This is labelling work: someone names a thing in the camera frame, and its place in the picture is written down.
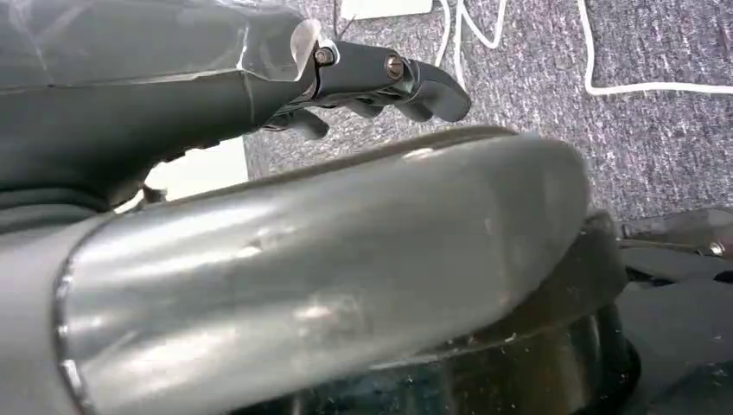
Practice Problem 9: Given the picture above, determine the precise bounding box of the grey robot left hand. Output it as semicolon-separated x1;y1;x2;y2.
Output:
0;0;592;415

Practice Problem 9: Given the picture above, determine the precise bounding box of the white floor cable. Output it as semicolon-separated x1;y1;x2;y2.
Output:
433;0;510;90
577;0;733;97

